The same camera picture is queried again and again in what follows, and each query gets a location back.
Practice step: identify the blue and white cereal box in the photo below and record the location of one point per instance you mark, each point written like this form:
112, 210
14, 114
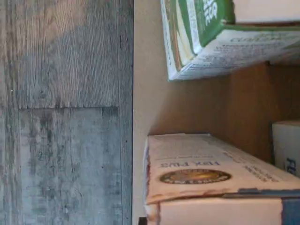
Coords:
287, 145
211, 211

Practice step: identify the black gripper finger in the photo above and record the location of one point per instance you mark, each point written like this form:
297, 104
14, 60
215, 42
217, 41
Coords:
142, 221

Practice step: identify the green and white cereal box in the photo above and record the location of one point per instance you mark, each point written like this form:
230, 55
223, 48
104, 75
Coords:
211, 30

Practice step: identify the black metal shelf unit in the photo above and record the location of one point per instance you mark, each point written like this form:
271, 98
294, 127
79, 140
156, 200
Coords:
211, 105

